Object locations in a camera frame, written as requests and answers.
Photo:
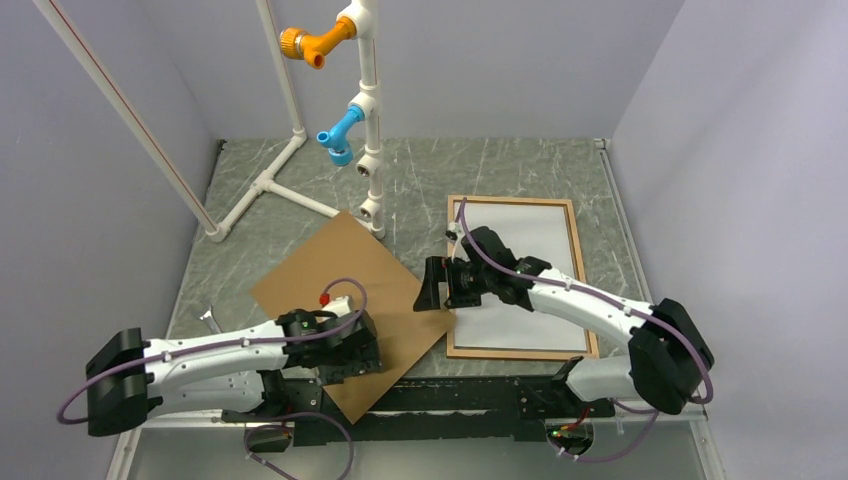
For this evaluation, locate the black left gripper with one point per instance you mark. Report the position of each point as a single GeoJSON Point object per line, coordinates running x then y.
{"type": "Point", "coordinates": [366, 358]}

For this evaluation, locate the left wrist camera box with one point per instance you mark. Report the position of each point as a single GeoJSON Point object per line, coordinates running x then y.
{"type": "Point", "coordinates": [336, 307]}

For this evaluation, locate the glossy room photo print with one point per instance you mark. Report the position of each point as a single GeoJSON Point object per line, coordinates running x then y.
{"type": "Point", "coordinates": [528, 230]}

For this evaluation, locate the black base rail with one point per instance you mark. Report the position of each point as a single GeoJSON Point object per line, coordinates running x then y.
{"type": "Point", "coordinates": [523, 408]}

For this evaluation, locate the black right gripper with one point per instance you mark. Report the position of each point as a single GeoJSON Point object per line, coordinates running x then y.
{"type": "Point", "coordinates": [436, 269]}

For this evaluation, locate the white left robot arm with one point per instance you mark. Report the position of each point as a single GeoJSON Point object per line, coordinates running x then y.
{"type": "Point", "coordinates": [134, 380]}

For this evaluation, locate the blue pipe nozzle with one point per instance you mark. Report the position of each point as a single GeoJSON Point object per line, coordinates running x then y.
{"type": "Point", "coordinates": [335, 139]}

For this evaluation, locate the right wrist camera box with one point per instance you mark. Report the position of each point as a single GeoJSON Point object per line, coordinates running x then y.
{"type": "Point", "coordinates": [454, 234]}

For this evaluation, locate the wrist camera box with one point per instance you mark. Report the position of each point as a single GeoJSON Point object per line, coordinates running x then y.
{"type": "Point", "coordinates": [454, 234]}
{"type": "Point", "coordinates": [336, 307]}

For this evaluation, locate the brown backing board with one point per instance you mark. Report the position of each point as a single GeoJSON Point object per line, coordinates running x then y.
{"type": "Point", "coordinates": [343, 248]}

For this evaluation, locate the orange pipe nozzle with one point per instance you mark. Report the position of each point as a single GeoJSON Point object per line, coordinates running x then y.
{"type": "Point", "coordinates": [298, 44]}

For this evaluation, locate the wooden picture frame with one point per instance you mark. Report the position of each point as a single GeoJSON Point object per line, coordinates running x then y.
{"type": "Point", "coordinates": [594, 350]}

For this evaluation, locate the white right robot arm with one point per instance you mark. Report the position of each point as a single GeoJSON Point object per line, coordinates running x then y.
{"type": "Point", "coordinates": [665, 361]}

